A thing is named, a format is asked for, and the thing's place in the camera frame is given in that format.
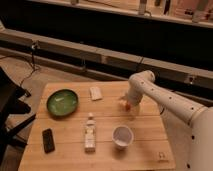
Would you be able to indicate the black chair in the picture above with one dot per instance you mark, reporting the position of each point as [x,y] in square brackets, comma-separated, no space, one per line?
[10,103]

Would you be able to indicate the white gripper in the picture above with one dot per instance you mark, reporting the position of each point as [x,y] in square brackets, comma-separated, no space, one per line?
[133,97]

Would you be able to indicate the white small box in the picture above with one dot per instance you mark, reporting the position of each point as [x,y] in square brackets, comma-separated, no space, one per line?
[95,93]

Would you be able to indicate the black smartphone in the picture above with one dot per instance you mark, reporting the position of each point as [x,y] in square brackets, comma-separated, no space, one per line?
[48,141]

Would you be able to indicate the clear plastic bottle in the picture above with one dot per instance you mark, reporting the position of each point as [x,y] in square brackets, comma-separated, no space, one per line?
[90,134]

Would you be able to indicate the green round plate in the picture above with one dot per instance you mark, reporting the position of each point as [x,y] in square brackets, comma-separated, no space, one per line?
[62,103]

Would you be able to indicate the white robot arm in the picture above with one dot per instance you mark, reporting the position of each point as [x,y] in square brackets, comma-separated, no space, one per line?
[196,115]

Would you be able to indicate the white paper cup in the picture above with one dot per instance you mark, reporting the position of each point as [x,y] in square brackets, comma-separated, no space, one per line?
[122,136]

